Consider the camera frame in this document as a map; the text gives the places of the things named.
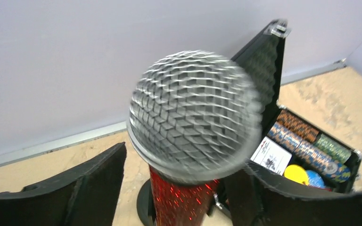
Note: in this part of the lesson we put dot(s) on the black mic stand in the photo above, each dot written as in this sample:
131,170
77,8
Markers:
146,210

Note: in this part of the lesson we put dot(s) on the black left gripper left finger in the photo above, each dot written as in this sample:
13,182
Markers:
84,195

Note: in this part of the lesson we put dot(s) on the red glitter microphone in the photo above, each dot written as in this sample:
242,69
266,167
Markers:
195,117

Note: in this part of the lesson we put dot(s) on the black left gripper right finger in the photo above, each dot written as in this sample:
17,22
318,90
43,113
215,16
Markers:
259,197

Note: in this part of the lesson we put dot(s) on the black poker chip case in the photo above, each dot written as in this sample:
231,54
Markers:
305,145

